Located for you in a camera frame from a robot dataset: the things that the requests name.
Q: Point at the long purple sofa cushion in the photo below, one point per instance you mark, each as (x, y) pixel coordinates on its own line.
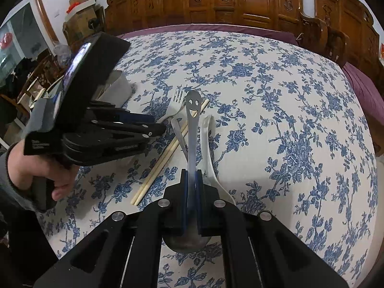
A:
(195, 27)

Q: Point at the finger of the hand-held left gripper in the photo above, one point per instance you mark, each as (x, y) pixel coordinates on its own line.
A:
(132, 114)
(135, 129)

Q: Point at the large cardboard box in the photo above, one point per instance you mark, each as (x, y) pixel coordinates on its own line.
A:
(78, 24)

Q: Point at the square purple seat cushion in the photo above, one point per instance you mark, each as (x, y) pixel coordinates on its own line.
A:
(369, 96)

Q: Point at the pile of dark clothes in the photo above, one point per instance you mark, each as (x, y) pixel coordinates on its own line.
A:
(12, 78)

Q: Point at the wooden framed glass door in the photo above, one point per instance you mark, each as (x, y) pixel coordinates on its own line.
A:
(39, 21)

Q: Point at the metal fork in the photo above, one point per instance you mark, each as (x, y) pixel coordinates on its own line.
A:
(175, 102)

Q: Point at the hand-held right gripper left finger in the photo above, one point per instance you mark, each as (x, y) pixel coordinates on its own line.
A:
(184, 192)

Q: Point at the orange plastic bag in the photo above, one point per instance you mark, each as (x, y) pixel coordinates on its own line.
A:
(73, 7)

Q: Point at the black standing fan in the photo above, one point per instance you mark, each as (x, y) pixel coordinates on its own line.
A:
(92, 23)

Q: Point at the carved wooden sofa bench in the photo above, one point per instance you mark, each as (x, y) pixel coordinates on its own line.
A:
(225, 0)

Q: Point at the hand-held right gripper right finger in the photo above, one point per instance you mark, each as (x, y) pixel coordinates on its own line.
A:
(200, 192)

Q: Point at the blue floral tablecloth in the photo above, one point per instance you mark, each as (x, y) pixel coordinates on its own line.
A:
(285, 126)

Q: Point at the person's left hand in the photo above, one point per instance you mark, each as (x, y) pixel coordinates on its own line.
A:
(21, 168)

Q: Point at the smiley face metal spoon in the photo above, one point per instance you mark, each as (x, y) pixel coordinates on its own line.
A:
(192, 132)

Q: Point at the person's left forearm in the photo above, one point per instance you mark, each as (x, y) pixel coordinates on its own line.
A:
(9, 195)

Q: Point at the carved wooden armchair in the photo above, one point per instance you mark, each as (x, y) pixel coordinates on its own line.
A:
(351, 21)

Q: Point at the small wooden chair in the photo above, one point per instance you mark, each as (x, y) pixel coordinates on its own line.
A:
(36, 84)

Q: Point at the rectangular metal tray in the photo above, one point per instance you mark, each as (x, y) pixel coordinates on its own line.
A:
(120, 88)

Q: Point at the crumpled transparent plastic bag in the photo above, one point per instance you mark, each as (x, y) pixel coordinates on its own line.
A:
(62, 54)

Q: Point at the white ceramic spoon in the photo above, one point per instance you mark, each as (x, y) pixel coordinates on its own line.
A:
(210, 156)

